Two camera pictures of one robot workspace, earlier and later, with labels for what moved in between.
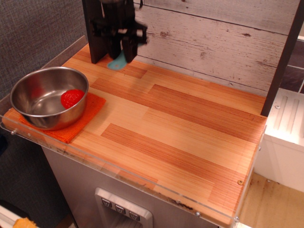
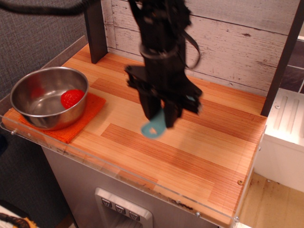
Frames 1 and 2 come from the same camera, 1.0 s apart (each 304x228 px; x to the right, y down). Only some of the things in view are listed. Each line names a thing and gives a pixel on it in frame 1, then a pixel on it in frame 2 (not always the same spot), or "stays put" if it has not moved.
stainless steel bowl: [51, 98] stays put
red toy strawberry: [71, 97] stays put
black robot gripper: [119, 20] to [166, 75]
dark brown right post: [284, 59] stays put
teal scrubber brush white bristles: [119, 63] to [155, 127]
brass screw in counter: [240, 182] stays put
